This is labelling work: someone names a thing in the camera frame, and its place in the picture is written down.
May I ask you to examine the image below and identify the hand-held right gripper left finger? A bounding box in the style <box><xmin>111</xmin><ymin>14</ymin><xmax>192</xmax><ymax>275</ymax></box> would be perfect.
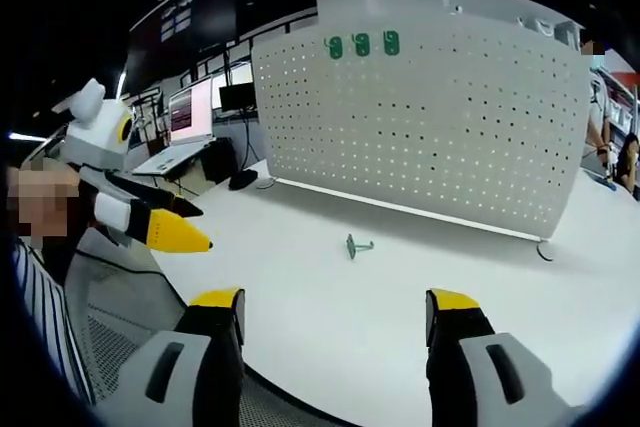
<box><xmin>107</xmin><ymin>287</ymin><xmax>247</xmax><ymax>427</ymax></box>

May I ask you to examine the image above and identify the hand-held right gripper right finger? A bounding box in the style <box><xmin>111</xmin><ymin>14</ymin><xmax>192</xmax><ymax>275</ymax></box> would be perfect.
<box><xmin>424</xmin><ymin>288</ymin><xmax>576</xmax><ymax>427</ymax></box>

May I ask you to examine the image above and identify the white perforated mounting plate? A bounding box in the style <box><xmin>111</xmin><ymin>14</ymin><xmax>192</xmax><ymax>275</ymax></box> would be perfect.
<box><xmin>251</xmin><ymin>0</ymin><xmax>594</xmax><ymax>263</ymax></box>

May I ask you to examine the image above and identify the white folding table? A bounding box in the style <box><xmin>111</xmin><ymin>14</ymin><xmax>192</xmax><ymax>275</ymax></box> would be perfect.
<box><xmin>130</xmin><ymin>139</ymin><xmax>221</xmax><ymax>193</ymax></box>

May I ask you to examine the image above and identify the black box under table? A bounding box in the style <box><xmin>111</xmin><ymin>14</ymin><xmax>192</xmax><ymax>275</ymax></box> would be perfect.
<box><xmin>199</xmin><ymin>137</ymin><xmax>239</xmax><ymax>186</ymax></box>

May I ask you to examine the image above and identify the black computer mouse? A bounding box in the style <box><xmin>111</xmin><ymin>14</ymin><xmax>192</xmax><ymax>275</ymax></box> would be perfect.
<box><xmin>228</xmin><ymin>169</ymin><xmax>259</xmax><ymax>192</ymax></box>

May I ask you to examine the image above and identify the open white laptop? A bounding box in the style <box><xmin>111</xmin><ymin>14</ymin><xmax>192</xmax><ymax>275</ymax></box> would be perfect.
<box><xmin>133</xmin><ymin>74</ymin><xmax>216</xmax><ymax>176</ymax></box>

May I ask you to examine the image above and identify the black desktop monitor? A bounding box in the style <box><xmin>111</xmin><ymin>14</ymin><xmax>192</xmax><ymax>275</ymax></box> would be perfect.
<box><xmin>218</xmin><ymin>82</ymin><xmax>255</xmax><ymax>113</ymax></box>

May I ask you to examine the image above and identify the person's striped shirt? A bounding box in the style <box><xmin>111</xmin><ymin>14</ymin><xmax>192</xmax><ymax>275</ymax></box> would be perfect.
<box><xmin>10</xmin><ymin>236</ymin><xmax>94</xmax><ymax>403</ymax></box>

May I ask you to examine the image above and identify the metal frame equipment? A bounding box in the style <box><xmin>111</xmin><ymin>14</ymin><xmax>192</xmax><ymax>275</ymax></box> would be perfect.
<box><xmin>130</xmin><ymin>89</ymin><xmax>171</xmax><ymax>158</ymax></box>

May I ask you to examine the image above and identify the black cable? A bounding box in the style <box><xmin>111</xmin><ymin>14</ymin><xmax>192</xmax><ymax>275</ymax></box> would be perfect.
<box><xmin>242</xmin><ymin>110</ymin><xmax>254</xmax><ymax>171</ymax></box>

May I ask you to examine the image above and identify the large dark wall screen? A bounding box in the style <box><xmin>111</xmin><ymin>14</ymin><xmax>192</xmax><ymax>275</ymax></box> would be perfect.
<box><xmin>123</xmin><ymin>0</ymin><xmax>239</xmax><ymax>96</ymax></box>

